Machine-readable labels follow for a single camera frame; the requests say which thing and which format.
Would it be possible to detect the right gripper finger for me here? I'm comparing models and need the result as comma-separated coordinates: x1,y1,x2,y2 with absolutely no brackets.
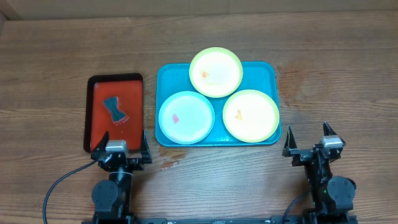
323,121,336,136
283,126,297,151

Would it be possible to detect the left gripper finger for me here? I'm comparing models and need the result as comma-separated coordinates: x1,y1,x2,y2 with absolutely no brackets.
139,130,151,159
92,131,109,153

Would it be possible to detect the green pink dish sponge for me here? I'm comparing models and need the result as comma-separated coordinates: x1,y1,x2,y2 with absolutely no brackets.
103,96,127,124

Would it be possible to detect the light blue plastic plate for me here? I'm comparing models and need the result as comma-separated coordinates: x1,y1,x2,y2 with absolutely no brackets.
158,91,215,145

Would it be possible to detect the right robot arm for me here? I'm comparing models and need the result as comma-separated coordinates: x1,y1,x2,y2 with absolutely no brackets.
280,122,358,224

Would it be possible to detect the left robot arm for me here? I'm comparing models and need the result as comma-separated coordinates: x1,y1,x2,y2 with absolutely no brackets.
91,132,152,224

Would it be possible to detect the red black lacquer tray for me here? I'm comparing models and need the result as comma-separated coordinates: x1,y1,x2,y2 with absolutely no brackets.
83,73,144,153

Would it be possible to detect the teal plastic serving tray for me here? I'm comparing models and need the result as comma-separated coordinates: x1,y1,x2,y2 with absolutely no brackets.
155,61,279,147

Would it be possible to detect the yellow plate at front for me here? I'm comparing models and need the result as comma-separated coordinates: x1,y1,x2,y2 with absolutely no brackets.
223,90,280,143

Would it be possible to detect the yellow-green plate at back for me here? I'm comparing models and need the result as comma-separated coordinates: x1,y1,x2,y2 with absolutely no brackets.
189,47,243,98

